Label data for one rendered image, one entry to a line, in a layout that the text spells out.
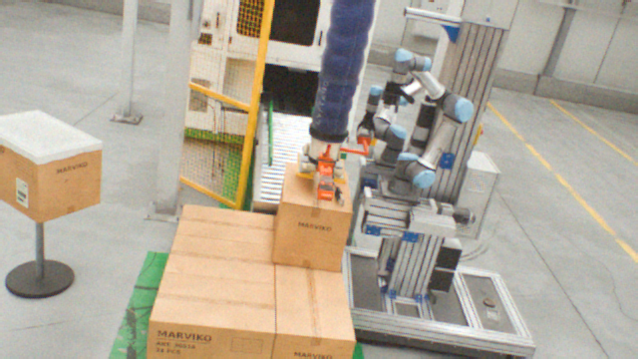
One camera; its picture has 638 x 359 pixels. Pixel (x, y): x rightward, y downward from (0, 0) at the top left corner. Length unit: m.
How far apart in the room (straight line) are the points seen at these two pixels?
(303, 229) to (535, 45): 10.62
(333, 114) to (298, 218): 0.61
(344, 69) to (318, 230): 0.91
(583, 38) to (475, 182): 10.34
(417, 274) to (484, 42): 1.53
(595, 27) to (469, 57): 10.48
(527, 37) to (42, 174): 11.30
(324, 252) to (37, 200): 1.59
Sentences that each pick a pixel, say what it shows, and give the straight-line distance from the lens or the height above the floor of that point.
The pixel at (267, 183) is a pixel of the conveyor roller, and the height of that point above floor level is 0.54.
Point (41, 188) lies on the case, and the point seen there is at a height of 0.83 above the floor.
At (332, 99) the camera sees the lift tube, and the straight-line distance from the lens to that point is 3.06.
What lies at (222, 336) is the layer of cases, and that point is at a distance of 2.79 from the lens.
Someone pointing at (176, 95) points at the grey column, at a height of 1.04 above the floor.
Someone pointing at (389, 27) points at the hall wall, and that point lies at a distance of 12.48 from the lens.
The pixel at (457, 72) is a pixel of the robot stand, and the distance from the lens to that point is 3.27.
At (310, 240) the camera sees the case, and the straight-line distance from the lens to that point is 3.17.
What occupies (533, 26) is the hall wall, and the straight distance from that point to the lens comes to 13.16.
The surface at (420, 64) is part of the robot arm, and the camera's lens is 2.82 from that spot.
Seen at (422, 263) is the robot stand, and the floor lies 0.50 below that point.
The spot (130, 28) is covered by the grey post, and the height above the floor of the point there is 1.04.
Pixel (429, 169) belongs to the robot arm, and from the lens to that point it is 3.08.
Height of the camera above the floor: 2.30
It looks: 23 degrees down
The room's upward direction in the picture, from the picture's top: 11 degrees clockwise
